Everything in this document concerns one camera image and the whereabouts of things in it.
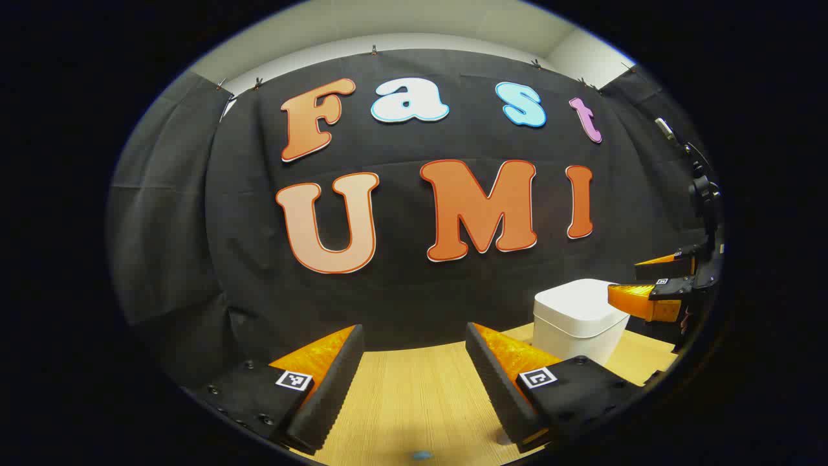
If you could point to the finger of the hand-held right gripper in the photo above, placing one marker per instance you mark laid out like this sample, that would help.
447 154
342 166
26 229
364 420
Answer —
647 301
673 266

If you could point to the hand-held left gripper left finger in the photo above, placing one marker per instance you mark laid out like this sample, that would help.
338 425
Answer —
333 388

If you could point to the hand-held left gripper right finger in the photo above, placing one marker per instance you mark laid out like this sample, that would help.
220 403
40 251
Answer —
498 388

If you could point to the white desktop garbage bin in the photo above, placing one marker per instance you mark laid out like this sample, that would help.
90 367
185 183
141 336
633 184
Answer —
576 317

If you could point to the blue paper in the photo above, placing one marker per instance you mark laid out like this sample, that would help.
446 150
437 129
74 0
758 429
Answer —
422 455

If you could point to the wooden desktop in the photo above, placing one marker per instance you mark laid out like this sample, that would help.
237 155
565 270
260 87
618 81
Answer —
414 401

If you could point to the black backdrop cloth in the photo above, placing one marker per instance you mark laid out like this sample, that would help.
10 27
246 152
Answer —
401 285

